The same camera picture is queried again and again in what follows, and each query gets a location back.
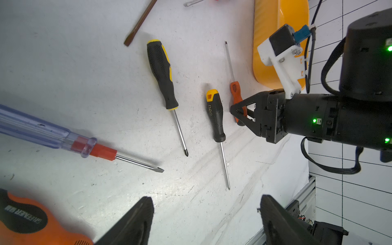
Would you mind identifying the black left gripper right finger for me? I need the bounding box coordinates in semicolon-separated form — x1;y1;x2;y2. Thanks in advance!
260;195;319;245

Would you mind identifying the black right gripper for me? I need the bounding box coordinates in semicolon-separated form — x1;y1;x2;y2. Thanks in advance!
230;89;287;144

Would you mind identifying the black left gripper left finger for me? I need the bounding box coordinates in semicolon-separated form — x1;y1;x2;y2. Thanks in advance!
96;197;154;245

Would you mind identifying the slim orange screwdriver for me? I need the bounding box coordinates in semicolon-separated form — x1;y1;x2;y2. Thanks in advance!
225;41;247;127

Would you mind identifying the black yellow deli screwdriver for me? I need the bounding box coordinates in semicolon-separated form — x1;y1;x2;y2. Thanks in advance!
206;89;231;190

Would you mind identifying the large orange black screwdriver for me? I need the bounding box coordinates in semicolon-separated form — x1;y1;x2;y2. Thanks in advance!
1;189;94;245

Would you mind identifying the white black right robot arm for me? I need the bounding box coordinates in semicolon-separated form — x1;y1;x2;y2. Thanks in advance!
230;9;392;162

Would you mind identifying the yellow plastic storage box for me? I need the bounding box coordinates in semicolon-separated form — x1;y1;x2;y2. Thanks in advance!
252;1;310;91

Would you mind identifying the small clear screwdriver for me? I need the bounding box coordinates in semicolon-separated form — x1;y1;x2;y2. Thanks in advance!
183;0;204;7

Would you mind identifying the long brown black screwdriver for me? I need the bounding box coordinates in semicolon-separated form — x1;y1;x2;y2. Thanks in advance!
124;0;157;47

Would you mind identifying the purple clear red screwdriver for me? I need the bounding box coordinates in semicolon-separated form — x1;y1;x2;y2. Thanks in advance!
1;105;164;173

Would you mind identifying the aluminium mounting rail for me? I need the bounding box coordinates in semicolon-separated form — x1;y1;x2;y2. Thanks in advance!
247;177;349;245

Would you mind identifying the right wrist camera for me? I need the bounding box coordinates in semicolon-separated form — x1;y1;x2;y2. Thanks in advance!
257;24;311;100

